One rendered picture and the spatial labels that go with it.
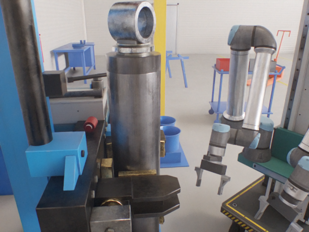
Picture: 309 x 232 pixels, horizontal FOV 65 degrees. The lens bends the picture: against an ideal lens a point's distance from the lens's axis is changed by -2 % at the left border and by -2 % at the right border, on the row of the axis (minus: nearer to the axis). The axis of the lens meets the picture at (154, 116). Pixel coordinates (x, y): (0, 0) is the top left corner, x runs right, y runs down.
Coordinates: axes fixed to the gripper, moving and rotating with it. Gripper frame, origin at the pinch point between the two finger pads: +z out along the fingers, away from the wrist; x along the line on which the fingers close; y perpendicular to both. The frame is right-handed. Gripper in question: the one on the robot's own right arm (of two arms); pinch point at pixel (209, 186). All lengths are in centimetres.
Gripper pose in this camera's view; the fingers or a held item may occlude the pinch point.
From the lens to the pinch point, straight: 139.8
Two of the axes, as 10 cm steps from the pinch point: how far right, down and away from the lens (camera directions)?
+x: -7.3, -1.4, 6.7
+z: -2.0, 9.8, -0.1
